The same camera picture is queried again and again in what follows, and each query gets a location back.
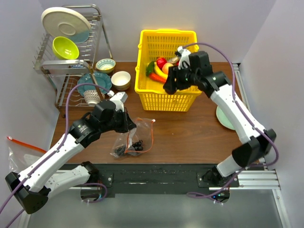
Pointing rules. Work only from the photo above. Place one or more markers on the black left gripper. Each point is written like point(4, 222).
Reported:
point(128, 124)

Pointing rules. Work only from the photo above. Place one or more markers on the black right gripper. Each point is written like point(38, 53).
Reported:
point(174, 73)

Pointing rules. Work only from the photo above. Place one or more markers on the orange carrot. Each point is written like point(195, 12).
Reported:
point(157, 78)

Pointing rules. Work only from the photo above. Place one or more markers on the clear zip bag orange zipper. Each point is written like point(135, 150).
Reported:
point(143, 131)

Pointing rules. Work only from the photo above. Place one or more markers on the black grape bunch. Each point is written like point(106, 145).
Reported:
point(133, 150)

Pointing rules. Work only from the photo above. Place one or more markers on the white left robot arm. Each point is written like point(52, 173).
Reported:
point(35, 185)

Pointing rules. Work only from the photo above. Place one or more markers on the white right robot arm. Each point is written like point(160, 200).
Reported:
point(255, 138)

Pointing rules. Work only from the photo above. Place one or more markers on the spare zip bag orange zipper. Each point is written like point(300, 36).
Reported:
point(22, 155)

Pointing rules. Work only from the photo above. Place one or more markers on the peach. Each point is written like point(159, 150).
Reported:
point(166, 66)

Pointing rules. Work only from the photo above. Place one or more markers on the yellow banana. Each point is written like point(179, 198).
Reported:
point(159, 72)

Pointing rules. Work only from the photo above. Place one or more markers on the grey patterned bowl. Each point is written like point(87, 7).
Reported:
point(92, 97)

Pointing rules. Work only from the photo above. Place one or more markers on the red apple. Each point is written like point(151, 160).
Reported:
point(161, 62)

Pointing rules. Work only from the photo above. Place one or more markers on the green cucumber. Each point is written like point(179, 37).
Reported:
point(150, 68)

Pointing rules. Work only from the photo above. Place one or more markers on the white bowl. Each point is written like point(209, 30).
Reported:
point(121, 80)

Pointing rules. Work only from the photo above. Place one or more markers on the yellow plastic basket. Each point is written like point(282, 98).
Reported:
point(153, 45)

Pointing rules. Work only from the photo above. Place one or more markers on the teal patterned small bowl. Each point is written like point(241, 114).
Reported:
point(105, 65)

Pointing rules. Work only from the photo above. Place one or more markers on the metal dish rack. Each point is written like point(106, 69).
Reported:
point(63, 75)

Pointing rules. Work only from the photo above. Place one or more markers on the mint green saucer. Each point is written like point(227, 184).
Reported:
point(223, 120)

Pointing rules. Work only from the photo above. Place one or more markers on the lime green bowl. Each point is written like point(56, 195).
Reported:
point(65, 49)

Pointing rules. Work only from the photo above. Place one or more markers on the large cream plate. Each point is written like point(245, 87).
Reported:
point(64, 22)

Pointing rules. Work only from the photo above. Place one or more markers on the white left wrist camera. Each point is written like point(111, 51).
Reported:
point(118, 99)

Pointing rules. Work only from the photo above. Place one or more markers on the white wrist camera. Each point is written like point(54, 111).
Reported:
point(118, 99)
point(183, 54)

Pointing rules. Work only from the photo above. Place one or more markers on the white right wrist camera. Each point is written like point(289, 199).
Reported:
point(183, 54)

